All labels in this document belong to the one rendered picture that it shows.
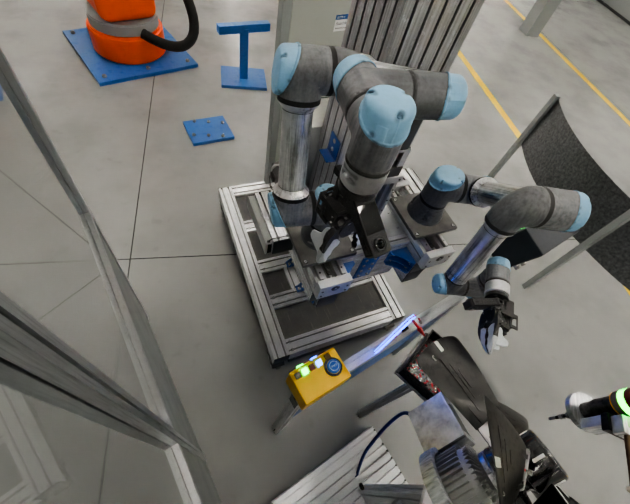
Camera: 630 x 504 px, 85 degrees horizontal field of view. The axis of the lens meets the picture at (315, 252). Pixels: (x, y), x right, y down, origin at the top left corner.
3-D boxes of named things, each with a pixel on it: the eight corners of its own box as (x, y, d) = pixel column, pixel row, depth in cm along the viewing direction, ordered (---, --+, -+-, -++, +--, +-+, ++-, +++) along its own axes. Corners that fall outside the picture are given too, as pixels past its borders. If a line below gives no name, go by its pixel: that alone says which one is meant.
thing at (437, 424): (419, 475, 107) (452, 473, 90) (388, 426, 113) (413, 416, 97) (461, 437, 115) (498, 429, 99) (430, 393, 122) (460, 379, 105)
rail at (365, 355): (294, 409, 120) (297, 404, 114) (288, 398, 122) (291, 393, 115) (462, 300, 159) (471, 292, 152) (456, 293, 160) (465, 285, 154)
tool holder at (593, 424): (602, 450, 64) (654, 446, 56) (565, 433, 64) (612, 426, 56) (598, 403, 69) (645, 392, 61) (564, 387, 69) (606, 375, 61)
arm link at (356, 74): (382, 96, 63) (403, 135, 58) (324, 93, 61) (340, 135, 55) (399, 52, 57) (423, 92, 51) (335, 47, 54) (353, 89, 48)
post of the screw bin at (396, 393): (359, 418, 196) (420, 386, 131) (356, 414, 197) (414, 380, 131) (362, 414, 198) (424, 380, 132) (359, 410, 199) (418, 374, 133)
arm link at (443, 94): (358, 94, 100) (460, 137, 60) (322, 92, 97) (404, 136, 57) (364, 48, 94) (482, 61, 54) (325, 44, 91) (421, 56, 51)
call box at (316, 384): (300, 412, 103) (306, 405, 94) (284, 381, 107) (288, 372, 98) (343, 384, 110) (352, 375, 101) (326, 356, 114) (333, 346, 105)
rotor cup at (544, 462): (523, 494, 90) (567, 469, 88) (532, 522, 77) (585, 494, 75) (483, 440, 96) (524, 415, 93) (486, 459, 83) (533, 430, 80)
